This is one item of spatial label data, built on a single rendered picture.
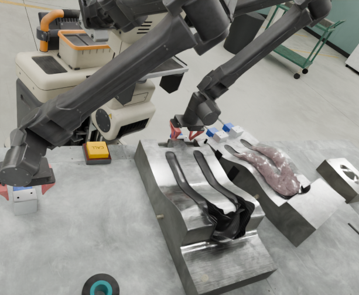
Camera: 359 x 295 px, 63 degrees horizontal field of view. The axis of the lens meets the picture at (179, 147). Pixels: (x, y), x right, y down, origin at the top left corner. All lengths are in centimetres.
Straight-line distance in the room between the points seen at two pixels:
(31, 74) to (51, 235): 76
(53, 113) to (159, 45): 24
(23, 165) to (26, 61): 86
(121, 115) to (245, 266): 73
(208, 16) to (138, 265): 60
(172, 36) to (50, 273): 57
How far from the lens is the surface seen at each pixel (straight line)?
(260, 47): 96
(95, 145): 99
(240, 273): 83
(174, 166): 93
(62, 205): 87
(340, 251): 121
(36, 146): 65
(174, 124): 104
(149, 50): 53
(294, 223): 104
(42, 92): 134
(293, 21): 96
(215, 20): 53
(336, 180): 145
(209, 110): 95
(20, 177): 64
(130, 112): 123
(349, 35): 894
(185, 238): 76
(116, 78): 55
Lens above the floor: 150
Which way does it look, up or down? 38 degrees down
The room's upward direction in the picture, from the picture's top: 24 degrees clockwise
